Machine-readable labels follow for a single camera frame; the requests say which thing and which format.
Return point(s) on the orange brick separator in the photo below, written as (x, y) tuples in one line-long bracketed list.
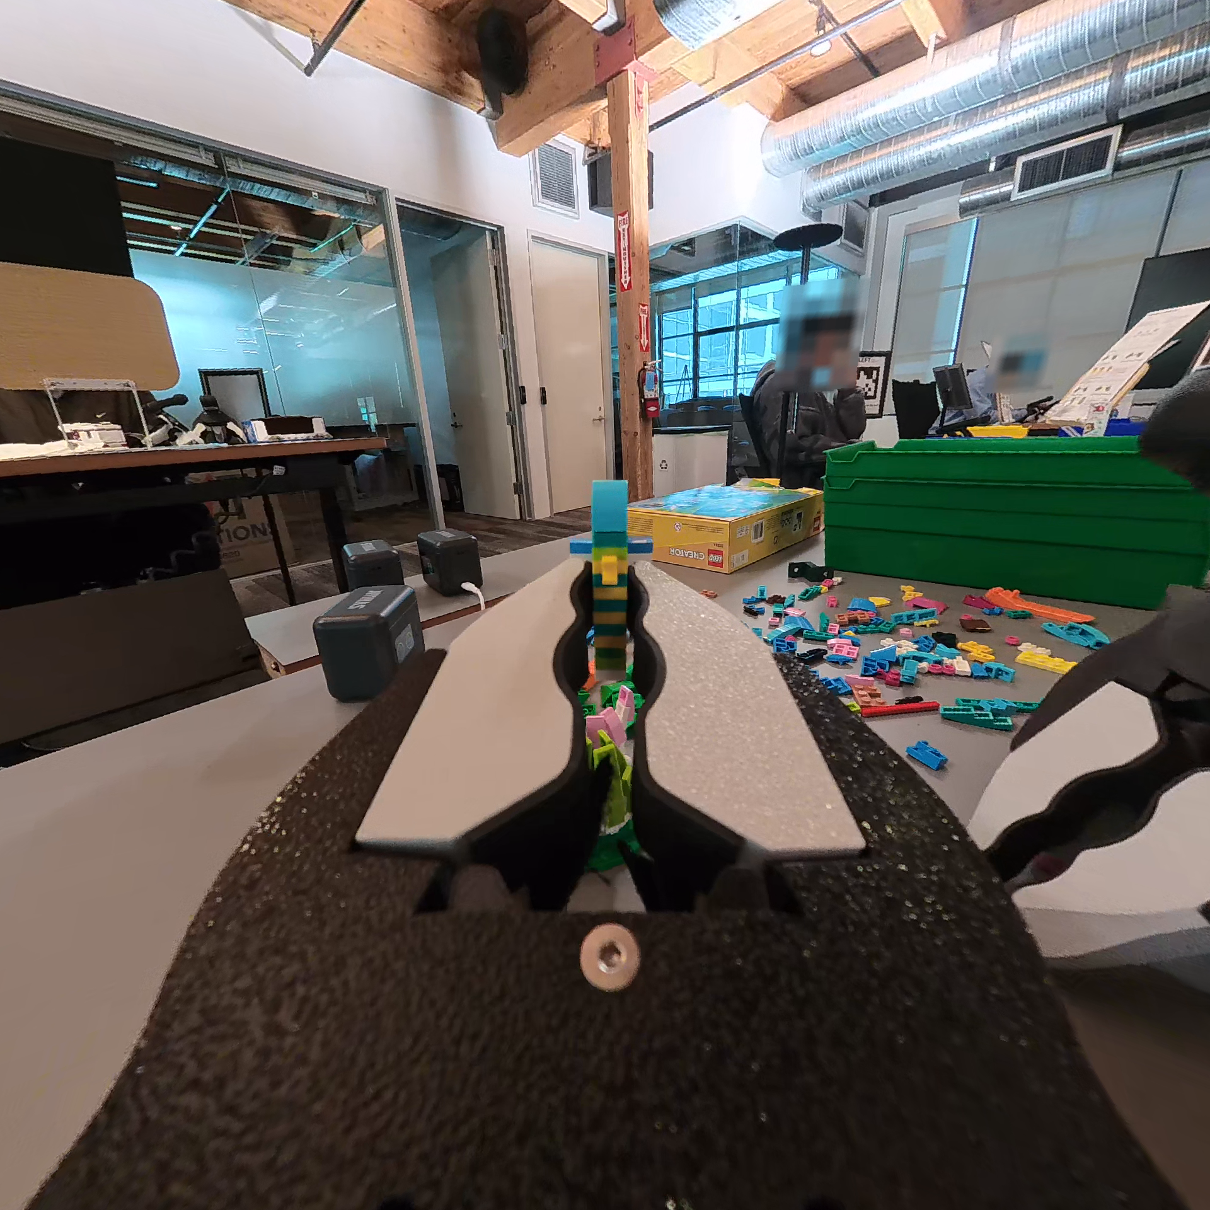
[(1040, 605)]

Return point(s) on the cardboard box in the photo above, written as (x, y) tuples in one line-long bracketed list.
[(255, 534)]

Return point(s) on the red bar brick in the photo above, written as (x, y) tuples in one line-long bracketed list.
[(898, 707)]

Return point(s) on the brick flower model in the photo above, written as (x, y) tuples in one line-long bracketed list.
[(614, 793)]

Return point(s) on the clear acrylic stand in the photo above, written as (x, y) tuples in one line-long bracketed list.
[(94, 406)]

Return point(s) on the black framed board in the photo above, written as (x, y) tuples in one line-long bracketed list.
[(235, 404)]

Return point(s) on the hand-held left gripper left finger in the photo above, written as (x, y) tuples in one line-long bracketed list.
[(481, 737)]

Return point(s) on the yellow long plate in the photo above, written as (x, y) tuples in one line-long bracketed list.
[(1045, 661)]

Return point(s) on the brown wooden table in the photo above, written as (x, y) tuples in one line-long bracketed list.
[(189, 462)]

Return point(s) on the white wall vent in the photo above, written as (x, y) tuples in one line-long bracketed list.
[(553, 177)]

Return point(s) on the glass office door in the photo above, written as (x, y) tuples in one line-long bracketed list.
[(463, 377)]

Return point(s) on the dark wall panel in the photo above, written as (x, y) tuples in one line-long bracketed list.
[(56, 207)]

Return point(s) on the propped instruction booklet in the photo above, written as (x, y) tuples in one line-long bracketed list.
[(1125, 368)]

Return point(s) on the stacked green plastic bins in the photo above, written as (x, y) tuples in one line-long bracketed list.
[(1001, 528)]

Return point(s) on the white door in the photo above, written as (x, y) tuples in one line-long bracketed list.
[(568, 377)]

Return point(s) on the red fire extinguisher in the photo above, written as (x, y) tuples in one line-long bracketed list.
[(650, 391)]

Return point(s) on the grey desk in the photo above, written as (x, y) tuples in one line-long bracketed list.
[(123, 850)]

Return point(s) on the round black speaker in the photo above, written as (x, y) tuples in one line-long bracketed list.
[(501, 52)]

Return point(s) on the dark low cabinet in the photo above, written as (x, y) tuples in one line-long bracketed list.
[(123, 661)]

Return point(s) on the black speaker box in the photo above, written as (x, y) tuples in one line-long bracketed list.
[(601, 181)]

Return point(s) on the black bracket brick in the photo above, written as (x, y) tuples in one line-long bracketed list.
[(810, 572)]

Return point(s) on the yellow brick set box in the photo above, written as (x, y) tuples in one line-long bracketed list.
[(719, 528)]

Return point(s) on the blue bracket brick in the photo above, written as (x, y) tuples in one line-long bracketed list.
[(926, 753)]

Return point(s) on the square marker tag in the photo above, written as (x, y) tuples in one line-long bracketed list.
[(873, 383)]

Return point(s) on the striped brick fish model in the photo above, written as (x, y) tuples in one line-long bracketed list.
[(610, 567)]

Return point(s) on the black computer monitor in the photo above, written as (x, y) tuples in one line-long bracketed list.
[(1173, 283)]

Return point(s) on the pile of colourful bricks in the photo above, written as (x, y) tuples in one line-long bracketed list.
[(898, 652)]

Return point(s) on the wooden post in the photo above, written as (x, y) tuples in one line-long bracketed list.
[(631, 283)]

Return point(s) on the black floor lamp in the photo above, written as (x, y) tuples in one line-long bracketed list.
[(810, 236)]

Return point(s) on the white ceiling vent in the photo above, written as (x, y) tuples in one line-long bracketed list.
[(1068, 162)]

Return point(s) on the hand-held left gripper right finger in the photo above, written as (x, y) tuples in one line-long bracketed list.
[(746, 746)]

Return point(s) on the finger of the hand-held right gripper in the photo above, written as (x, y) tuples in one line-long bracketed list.
[(1134, 878), (1059, 746)]

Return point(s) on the teal wedge plate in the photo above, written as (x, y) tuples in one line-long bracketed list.
[(1011, 706), (978, 718)]

